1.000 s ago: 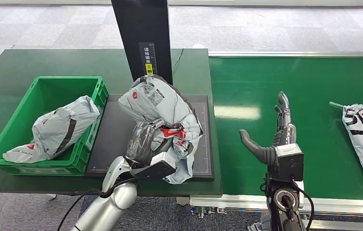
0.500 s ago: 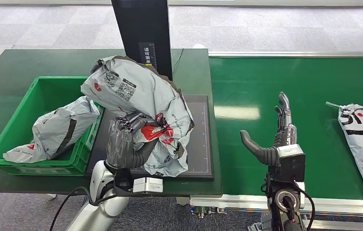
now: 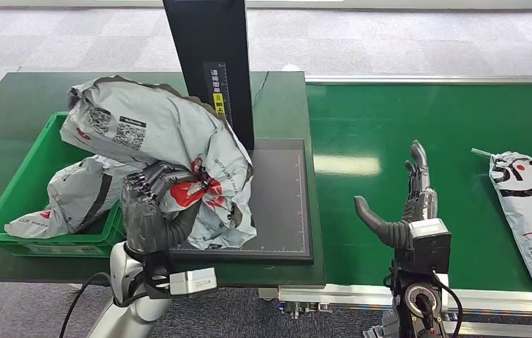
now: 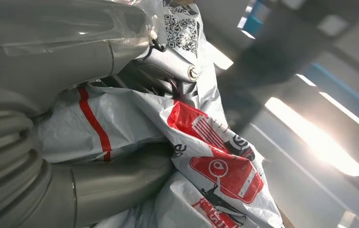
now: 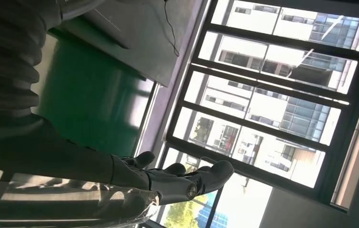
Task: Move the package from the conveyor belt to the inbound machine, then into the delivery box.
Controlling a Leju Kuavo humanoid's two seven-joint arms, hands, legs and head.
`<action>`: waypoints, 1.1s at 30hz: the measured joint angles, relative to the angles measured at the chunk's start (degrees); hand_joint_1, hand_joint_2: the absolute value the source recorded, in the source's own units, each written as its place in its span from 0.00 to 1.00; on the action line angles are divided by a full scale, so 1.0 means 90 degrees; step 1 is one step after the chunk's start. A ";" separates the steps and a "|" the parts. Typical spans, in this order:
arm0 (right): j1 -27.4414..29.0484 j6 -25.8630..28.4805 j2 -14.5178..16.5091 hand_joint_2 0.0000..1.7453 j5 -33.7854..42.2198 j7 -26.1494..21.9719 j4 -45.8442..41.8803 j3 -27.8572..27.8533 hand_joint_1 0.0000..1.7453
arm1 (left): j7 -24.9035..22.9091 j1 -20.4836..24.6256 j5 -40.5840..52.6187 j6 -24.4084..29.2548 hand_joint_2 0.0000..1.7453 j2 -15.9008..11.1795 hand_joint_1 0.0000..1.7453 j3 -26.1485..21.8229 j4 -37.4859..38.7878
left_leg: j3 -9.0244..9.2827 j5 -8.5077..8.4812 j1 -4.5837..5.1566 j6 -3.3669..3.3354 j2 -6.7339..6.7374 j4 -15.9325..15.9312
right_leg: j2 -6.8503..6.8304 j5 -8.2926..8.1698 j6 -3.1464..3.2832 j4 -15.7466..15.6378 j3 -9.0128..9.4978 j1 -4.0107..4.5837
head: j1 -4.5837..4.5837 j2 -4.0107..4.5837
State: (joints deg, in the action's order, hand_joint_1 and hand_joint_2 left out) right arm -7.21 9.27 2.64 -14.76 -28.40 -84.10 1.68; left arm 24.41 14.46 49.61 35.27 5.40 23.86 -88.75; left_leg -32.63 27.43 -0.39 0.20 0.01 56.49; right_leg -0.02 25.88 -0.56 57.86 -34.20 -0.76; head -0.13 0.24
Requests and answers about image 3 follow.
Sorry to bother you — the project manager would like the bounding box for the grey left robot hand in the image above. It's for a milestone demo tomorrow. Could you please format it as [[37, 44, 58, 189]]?
[[120, 160, 202, 256]]

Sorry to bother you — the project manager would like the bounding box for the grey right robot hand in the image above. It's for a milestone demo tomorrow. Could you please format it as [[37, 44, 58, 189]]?
[[352, 139, 439, 249]]

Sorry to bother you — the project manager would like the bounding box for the grey courier bag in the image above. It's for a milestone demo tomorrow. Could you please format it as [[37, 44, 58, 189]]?
[[59, 75, 258, 251], [4, 154, 143, 239]]

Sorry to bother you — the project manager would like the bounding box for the green conveyor belt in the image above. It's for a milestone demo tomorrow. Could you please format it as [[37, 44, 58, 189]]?
[[306, 82, 532, 294]]

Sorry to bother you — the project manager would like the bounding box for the grey courier bag, black stripe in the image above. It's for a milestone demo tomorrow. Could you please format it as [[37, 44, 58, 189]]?
[[4, 154, 143, 239]]

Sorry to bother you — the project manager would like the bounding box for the green plastic crate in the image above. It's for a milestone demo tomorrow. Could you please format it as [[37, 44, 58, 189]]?
[[0, 111, 129, 259]]

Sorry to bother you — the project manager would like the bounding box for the black yellow column label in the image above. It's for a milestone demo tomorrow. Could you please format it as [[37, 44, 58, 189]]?
[[202, 61, 235, 127]]

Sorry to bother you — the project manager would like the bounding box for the black scanner column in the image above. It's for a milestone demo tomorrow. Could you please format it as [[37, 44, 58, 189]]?
[[162, 0, 256, 151]]

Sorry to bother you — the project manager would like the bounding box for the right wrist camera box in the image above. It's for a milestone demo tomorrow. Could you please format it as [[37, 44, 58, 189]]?
[[393, 218, 452, 276]]

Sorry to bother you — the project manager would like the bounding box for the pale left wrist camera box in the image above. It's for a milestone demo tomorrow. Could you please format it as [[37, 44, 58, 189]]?
[[168, 266, 218, 297]]

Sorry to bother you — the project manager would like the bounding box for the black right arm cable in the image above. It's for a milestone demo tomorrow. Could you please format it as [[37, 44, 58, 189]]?
[[430, 270, 464, 338]]

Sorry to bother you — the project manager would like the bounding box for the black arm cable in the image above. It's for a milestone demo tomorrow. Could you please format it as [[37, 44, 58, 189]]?
[[58, 272, 113, 338], [430, 270, 464, 338]]

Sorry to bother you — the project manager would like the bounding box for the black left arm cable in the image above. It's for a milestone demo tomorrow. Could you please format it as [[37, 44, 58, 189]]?
[[58, 272, 113, 338]]

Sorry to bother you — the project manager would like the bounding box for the black scanner base plate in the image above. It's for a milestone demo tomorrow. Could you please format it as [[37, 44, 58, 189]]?
[[167, 137, 315, 265]]

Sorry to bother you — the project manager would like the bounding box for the thin black table cable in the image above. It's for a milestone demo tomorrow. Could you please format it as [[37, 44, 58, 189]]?
[[252, 71, 271, 109]]

